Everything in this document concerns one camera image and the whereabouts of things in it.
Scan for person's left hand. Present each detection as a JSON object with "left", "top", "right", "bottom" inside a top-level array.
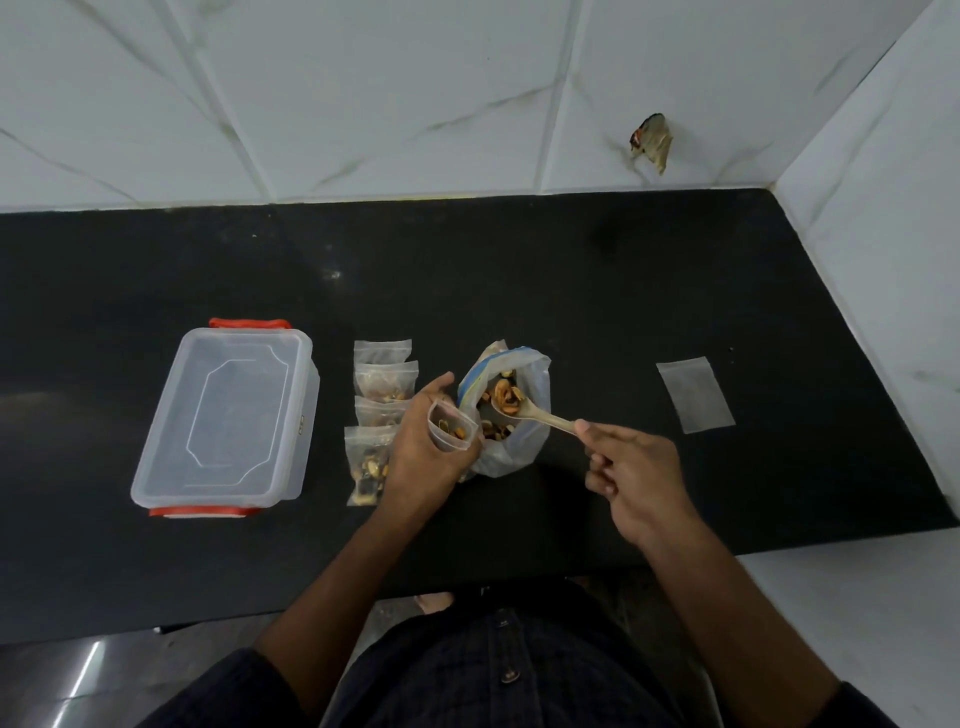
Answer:
[{"left": 372, "top": 371, "right": 483, "bottom": 531}]

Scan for person's right hand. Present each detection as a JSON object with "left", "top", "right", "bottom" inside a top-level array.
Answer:
[{"left": 573, "top": 420, "right": 703, "bottom": 549}]

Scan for wooden spoon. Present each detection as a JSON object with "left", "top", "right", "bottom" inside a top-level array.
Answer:
[{"left": 491, "top": 397, "right": 594, "bottom": 441}]

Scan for person's right forearm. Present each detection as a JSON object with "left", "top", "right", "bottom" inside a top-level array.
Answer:
[{"left": 636, "top": 521, "right": 843, "bottom": 710}]

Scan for person's left forearm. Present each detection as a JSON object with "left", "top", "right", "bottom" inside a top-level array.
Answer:
[{"left": 253, "top": 513, "right": 445, "bottom": 728}]

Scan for large zip bag blue seal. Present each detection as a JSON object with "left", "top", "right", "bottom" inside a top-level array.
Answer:
[{"left": 455, "top": 341, "right": 552, "bottom": 481}]

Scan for mixed nuts heap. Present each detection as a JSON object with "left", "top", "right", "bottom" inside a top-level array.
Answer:
[{"left": 475, "top": 368, "right": 526, "bottom": 442}]

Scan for small zip bag of nuts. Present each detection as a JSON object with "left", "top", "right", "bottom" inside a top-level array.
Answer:
[
  {"left": 354, "top": 339, "right": 414, "bottom": 369},
  {"left": 344, "top": 425, "right": 399, "bottom": 508},
  {"left": 354, "top": 360, "right": 420, "bottom": 403},
  {"left": 354, "top": 395, "right": 411, "bottom": 430}
]

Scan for empty small zip bag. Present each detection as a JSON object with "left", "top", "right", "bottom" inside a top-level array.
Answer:
[{"left": 656, "top": 356, "right": 736, "bottom": 435}]

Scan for dark checked shirt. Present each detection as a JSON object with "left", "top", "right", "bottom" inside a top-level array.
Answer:
[{"left": 135, "top": 577, "right": 901, "bottom": 728}]

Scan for clear container with red clips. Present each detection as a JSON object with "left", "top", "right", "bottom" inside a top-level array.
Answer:
[{"left": 130, "top": 318, "right": 321, "bottom": 520}]

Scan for torn wall fixture remnant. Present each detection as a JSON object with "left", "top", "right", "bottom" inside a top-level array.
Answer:
[{"left": 629, "top": 113, "right": 674, "bottom": 177}]

